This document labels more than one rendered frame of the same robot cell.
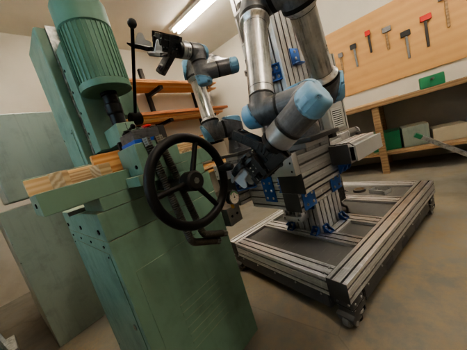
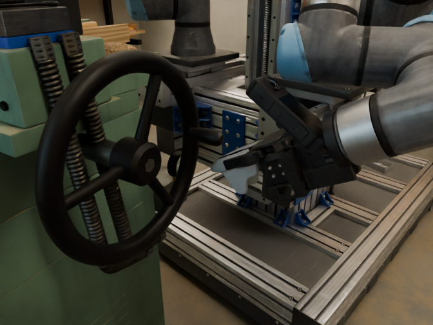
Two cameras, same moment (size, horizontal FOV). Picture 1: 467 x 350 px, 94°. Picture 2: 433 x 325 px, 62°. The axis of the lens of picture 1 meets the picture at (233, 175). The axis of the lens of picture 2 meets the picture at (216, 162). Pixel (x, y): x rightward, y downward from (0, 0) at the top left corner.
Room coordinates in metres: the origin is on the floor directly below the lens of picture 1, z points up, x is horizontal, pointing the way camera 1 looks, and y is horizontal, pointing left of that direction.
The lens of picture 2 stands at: (0.19, 0.12, 1.03)
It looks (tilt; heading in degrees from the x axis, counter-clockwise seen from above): 26 degrees down; 347
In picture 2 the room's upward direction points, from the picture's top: straight up
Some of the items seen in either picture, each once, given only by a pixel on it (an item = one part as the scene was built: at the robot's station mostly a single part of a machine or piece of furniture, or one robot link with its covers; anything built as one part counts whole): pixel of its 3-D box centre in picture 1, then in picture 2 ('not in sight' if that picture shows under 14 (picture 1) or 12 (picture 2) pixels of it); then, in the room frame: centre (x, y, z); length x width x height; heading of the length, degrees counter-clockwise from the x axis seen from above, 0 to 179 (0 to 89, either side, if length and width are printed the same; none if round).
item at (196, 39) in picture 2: (238, 143); (192, 37); (1.43, -0.09, 0.87); 0.15 x 0.15 x 0.10
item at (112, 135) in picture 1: (122, 137); not in sight; (0.90, 0.38, 1.03); 0.14 x 0.07 x 0.09; 46
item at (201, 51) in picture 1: (196, 52); not in sight; (1.12, 0.00, 1.34); 0.11 x 0.08 x 0.09; 136
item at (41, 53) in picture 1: (90, 123); not in sight; (1.08, 0.58, 1.16); 0.22 x 0.22 x 0.72; 46
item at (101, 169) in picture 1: (101, 170); not in sight; (0.67, 0.38, 0.92); 0.04 x 0.04 x 0.03; 70
